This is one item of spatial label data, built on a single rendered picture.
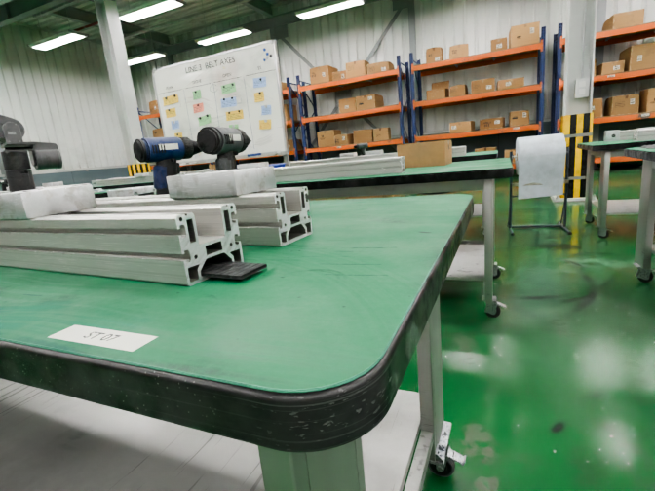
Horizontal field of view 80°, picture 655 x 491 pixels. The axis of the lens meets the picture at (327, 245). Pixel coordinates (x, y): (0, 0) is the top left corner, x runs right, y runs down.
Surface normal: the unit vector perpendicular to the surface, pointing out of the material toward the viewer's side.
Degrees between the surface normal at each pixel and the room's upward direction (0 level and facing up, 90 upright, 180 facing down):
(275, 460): 90
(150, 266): 90
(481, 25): 90
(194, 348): 0
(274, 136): 90
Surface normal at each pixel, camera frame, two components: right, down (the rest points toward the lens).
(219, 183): -0.48, 0.25
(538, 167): -0.31, 0.45
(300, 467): 0.91, 0.00
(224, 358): -0.10, -0.97
